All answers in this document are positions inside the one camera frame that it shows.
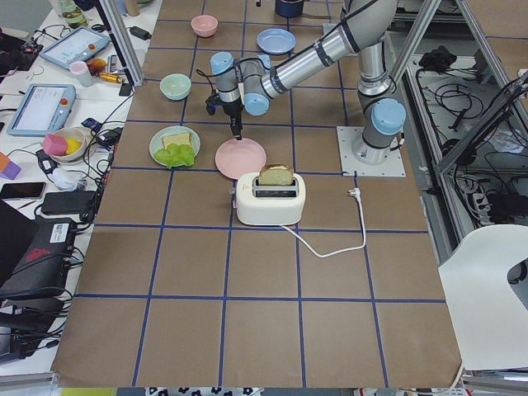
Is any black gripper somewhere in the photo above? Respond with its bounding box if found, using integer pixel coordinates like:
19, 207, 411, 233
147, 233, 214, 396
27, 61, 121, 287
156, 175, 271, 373
205, 92, 243, 141

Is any pink plate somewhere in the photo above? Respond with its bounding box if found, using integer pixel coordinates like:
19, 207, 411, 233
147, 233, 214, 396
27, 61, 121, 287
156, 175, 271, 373
215, 138, 266, 180

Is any blue plate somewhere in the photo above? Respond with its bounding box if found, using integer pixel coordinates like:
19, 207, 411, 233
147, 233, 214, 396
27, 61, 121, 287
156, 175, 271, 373
257, 28, 296, 55

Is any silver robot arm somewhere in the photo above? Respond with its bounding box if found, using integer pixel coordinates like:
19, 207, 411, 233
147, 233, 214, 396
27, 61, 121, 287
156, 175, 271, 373
197, 1, 398, 140

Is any bread slice on plate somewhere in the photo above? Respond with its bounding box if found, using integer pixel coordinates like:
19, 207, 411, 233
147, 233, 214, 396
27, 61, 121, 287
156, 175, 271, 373
162, 132, 191, 149

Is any bread slice in toaster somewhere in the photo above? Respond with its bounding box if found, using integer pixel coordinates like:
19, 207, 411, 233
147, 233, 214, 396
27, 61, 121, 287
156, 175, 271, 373
258, 164, 294, 186

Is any green bowl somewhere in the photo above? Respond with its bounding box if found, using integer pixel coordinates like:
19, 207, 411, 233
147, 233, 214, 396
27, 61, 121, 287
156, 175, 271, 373
159, 73, 191, 101

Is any green lettuce leaf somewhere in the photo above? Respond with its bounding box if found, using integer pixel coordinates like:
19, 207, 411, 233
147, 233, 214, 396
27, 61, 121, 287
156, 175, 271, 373
154, 144, 195, 168

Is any green plate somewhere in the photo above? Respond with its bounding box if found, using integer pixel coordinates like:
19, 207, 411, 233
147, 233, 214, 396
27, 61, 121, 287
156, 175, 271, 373
149, 126, 200, 167

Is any white toaster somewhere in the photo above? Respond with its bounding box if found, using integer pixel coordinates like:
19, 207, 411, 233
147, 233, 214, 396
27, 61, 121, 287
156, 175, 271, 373
235, 172, 306, 226

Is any pink bowl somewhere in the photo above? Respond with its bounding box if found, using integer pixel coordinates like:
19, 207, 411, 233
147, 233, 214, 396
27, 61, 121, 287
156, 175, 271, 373
191, 14, 219, 38

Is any black power adapter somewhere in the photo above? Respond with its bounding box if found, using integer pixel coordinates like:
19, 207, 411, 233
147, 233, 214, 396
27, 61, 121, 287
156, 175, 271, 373
130, 26, 152, 40

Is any beige bowl with toys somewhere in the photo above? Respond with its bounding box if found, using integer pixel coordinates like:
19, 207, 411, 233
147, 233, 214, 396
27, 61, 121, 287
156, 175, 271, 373
50, 126, 91, 164

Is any pink cup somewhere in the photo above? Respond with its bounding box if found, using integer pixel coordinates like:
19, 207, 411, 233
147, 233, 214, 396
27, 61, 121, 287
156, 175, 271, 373
68, 61, 93, 87

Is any yellow toy fruit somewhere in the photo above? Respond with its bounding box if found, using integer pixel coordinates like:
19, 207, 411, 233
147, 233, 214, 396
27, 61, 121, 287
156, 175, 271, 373
64, 139, 83, 156

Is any upper teach pendant tablet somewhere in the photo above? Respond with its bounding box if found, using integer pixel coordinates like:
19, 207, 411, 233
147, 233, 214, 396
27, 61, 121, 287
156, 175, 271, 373
40, 26, 110, 69

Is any teach pendant tablet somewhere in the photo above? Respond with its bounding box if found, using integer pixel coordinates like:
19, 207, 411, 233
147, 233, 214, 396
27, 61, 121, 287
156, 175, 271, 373
7, 83, 76, 137
40, 26, 110, 69

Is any pink toy block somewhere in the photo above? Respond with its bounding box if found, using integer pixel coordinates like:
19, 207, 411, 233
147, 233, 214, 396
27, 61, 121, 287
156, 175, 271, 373
42, 134, 68, 156

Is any glass bottle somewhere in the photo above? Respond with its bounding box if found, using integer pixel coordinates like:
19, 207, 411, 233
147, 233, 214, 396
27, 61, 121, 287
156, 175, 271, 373
58, 0, 88, 29

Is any lower teach pendant tablet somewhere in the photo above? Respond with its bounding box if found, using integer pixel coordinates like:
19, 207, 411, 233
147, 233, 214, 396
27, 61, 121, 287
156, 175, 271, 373
7, 83, 76, 137

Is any purple toy block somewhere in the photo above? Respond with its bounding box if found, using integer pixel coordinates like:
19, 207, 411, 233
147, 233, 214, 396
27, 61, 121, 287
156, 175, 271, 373
0, 153, 21, 180

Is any black smartphone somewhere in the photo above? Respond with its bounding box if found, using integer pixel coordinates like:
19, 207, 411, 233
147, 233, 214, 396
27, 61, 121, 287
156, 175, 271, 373
1, 181, 47, 200

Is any white chair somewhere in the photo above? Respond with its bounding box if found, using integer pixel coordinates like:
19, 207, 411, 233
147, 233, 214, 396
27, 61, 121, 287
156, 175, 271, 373
439, 224, 527, 370

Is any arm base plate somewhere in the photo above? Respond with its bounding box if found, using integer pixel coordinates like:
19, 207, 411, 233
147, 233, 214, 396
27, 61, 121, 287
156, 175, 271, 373
337, 126, 406, 177
322, 23, 343, 48

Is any white power cable with plug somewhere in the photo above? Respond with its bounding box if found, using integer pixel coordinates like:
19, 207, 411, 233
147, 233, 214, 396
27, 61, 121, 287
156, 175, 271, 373
279, 187, 368, 259

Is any aluminium frame post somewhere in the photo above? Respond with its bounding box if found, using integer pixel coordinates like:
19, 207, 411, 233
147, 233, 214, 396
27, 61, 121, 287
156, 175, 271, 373
96, 0, 144, 87

